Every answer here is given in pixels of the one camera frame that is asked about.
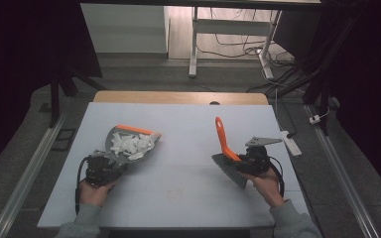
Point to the pile of white paper scraps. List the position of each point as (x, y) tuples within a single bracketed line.
[(130, 145)]

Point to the orange brush with grey bristles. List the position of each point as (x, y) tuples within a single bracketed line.
[(226, 148)]

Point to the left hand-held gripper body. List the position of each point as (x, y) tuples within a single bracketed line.
[(99, 168)]

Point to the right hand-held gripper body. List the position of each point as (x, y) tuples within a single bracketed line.
[(258, 162)]

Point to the person's left hand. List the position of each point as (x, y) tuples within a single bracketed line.
[(94, 195)]

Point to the grey dustpan with orange edge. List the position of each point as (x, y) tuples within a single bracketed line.
[(130, 145)]

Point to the small white adapter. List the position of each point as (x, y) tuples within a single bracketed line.
[(315, 119)]

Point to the person's right hand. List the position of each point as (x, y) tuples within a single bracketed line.
[(268, 188)]

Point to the white table cover sheet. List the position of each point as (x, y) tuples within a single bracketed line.
[(178, 198)]

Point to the dark curtain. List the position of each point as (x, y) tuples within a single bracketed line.
[(373, 82), (13, 66)]

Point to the white power strip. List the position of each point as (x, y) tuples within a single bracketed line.
[(291, 144)]

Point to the black metal stand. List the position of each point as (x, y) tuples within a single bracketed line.
[(324, 92), (55, 95)]

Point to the white desk frame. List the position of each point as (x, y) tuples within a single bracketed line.
[(193, 43)]

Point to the wooden table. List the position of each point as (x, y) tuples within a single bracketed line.
[(165, 97)]

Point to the aluminium rail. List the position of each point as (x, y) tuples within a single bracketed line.
[(344, 178), (29, 172)]

